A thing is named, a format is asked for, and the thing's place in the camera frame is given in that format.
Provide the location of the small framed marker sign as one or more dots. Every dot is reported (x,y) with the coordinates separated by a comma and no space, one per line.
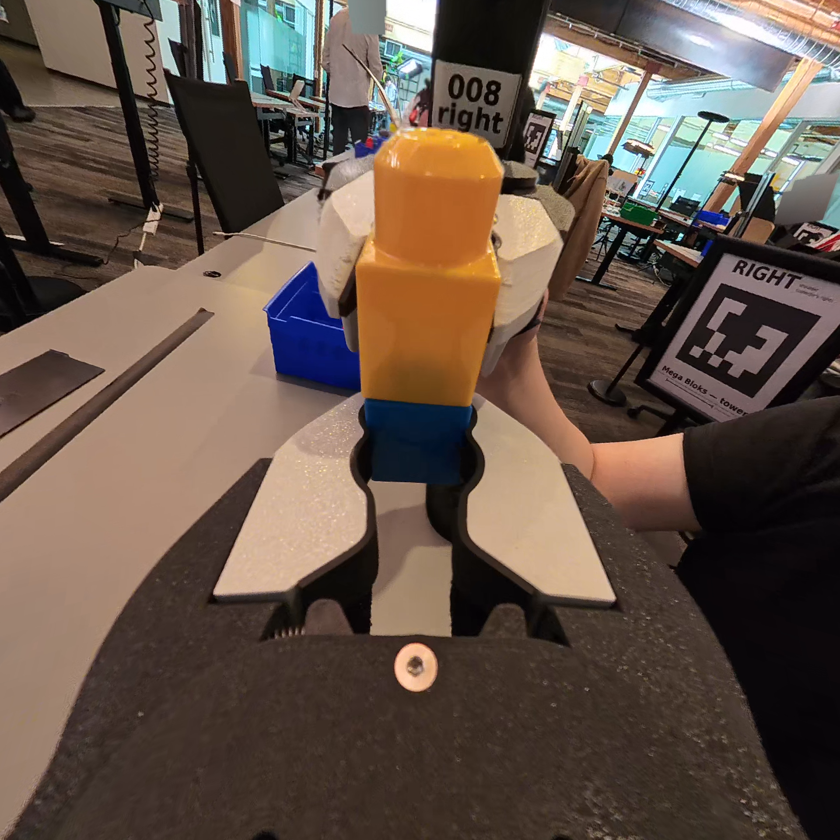
(539,134)

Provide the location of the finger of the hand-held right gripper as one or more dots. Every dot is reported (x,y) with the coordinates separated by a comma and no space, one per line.
(341,229)
(525,262)

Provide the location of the person's right forearm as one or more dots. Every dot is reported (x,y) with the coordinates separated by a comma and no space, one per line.
(630,479)

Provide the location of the black mesh armrest pad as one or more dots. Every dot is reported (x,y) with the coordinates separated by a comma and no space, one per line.
(443,512)

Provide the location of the yellow mega block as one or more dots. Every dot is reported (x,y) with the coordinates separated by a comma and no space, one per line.
(426,295)

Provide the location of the black flat plate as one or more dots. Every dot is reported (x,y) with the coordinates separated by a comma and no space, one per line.
(39,387)

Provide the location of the grey desk rail strip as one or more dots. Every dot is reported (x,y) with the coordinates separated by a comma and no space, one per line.
(98,400)

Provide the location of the black floor lamp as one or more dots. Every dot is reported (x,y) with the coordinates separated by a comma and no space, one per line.
(695,164)

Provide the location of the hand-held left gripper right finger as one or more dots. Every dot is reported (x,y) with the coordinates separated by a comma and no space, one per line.
(538,525)

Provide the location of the black round-base floor stand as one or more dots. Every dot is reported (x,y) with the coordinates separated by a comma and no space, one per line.
(607,392)

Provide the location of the blue plastic bin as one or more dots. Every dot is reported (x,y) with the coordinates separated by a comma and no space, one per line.
(712,218)
(308,354)

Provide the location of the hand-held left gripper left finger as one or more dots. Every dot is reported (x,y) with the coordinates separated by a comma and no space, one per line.
(295,525)

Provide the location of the white power adapter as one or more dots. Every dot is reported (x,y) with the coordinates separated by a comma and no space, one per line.
(152,226)

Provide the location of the person's right hand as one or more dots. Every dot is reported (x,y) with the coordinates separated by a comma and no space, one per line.
(518,380)

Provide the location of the black display panel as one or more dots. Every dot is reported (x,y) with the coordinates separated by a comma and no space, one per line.
(223,151)

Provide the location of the wooden work table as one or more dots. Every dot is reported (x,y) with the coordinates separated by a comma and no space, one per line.
(630,226)

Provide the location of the green plastic bin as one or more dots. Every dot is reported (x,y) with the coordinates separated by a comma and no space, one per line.
(640,211)

